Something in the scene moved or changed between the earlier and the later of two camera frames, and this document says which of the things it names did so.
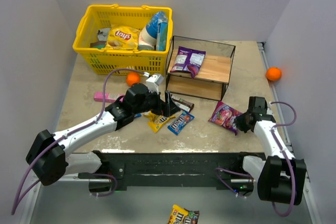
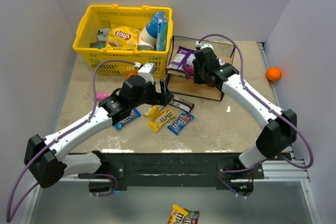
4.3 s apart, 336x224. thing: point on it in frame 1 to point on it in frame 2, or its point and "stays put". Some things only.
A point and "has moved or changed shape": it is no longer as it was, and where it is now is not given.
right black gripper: (242, 122) to (199, 69)
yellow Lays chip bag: (123, 37) stays put
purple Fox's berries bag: (224, 115) to (221, 62)
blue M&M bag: (180, 122) stays put
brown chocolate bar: (186, 106) stays put
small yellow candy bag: (151, 116) stays put
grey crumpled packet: (102, 34) stays put
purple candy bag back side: (188, 60) has moved or changed shape
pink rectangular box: (109, 97) stays put
